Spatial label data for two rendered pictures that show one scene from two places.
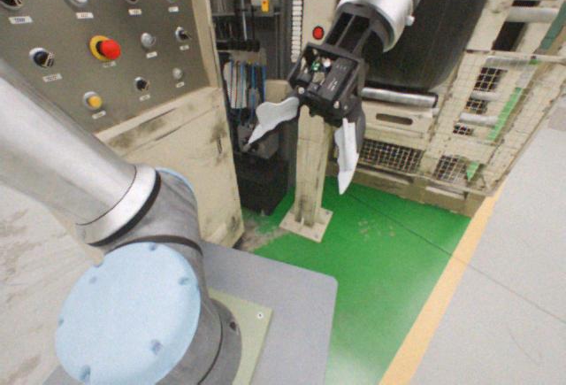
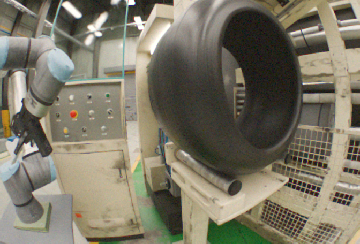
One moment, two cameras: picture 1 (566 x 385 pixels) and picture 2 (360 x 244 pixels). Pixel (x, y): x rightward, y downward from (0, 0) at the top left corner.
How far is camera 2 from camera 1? 0.71 m
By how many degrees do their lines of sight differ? 50
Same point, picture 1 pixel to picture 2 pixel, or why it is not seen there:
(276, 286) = (60, 231)
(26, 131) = not seen: hidden behind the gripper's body
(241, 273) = (61, 219)
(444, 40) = (176, 118)
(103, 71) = (72, 121)
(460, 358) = not seen: outside the picture
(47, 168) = not seen: hidden behind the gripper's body
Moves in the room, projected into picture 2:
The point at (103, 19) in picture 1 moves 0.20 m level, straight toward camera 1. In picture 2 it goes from (76, 105) to (53, 106)
